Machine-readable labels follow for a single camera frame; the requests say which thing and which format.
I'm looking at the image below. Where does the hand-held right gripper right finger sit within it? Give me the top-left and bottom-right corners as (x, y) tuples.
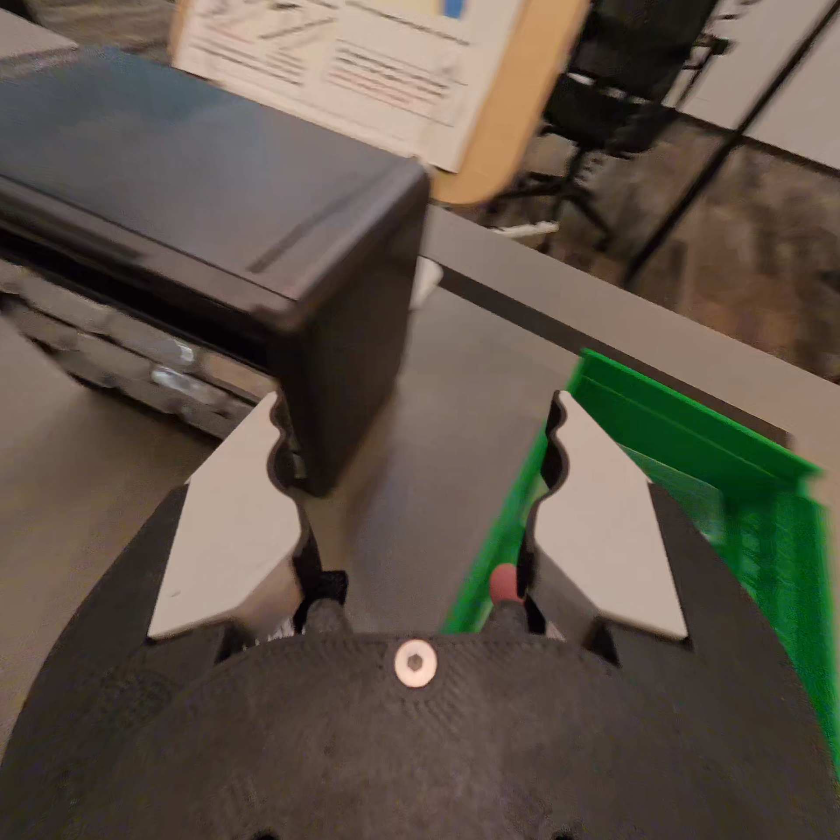
(520, 390), (689, 643)

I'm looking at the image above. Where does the printed instruction sheet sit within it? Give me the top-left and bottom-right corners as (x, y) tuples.
(174, 0), (526, 173)

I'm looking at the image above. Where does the black office chair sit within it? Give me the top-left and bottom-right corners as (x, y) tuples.
(505, 0), (732, 253)

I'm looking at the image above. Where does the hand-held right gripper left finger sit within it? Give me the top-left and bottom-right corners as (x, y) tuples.
(147, 392), (312, 641)

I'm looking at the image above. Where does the green plastic bin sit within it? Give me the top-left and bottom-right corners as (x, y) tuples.
(443, 348), (840, 762)

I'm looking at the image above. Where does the stack of clear drawers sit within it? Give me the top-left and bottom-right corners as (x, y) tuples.
(0, 259), (280, 439)

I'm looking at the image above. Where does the black floor stand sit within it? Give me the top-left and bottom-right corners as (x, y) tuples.
(623, 0), (840, 284)

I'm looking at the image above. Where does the white stand base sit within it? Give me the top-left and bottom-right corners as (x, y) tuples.
(410, 258), (446, 310)

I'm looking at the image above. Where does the black drawer cabinet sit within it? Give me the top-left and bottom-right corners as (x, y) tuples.
(0, 46), (432, 497)

